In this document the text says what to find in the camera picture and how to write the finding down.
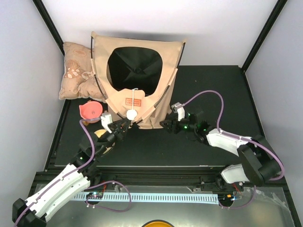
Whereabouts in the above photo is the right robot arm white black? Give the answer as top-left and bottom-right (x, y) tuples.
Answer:
(160, 113), (282, 191)

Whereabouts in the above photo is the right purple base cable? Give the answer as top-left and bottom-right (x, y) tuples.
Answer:
(217, 185), (257, 210)

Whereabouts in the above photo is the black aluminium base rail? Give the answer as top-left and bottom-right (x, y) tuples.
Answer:
(35, 165), (287, 190)

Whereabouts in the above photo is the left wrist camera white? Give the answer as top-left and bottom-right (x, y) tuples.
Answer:
(100, 113), (113, 133)

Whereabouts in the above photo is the beige patterned pillow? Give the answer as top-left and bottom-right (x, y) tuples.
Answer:
(59, 42), (105, 102)

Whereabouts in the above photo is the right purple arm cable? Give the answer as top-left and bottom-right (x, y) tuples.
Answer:
(179, 89), (285, 182)

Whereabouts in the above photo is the yellow pet bowl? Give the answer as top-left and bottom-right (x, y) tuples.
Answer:
(94, 129), (116, 157)

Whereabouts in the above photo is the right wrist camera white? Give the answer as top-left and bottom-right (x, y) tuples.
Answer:
(171, 102), (185, 121)

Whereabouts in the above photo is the small electronics board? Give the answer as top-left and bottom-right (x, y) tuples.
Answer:
(86, 192), (103, 200)

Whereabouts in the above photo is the white fluffy pompom toy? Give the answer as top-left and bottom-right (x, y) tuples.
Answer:
(126, 88), (138, 121)

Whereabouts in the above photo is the white slotted cable duct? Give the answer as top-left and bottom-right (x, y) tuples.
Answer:
(71, 192), (219, 205)

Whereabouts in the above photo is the black tent pole one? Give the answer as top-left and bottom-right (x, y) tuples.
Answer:
(89, 36), (126, 121)

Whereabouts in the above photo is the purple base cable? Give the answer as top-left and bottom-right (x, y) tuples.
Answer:
(217, 185), (257, 210)
(85, 181), (133, 212)

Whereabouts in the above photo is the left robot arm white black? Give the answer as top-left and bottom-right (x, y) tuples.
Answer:
(12, 118), (131, 227)

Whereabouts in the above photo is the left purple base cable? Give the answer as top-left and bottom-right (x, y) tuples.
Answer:
(85, 181), (133, 212)

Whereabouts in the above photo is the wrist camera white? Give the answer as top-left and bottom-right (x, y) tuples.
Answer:
(171, 102), (185, 121)
(100, 113), (113, 133)

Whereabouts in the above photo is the right black frame post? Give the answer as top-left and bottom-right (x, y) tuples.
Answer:
(241, 0), (288, 73)

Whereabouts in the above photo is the black frame post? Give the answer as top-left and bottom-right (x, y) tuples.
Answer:
(241, 0), (288, 73)
(32, 0), (64, 55)

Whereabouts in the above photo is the yellow round object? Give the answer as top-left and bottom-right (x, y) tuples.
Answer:
(142, 220), (174, 227)

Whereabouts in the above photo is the black tent pole two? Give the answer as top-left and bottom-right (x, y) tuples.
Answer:
(136, 41), (186, 128)

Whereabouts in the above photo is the beige pet tent fabric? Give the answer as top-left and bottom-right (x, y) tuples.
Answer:
(89, 31), (187, 130)

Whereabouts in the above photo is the left black frame post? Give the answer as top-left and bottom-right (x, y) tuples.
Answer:
(32, 0), (64, 55)

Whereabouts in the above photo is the pink pet bowl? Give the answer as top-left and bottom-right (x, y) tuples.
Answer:
(79, 101), (103, 124)

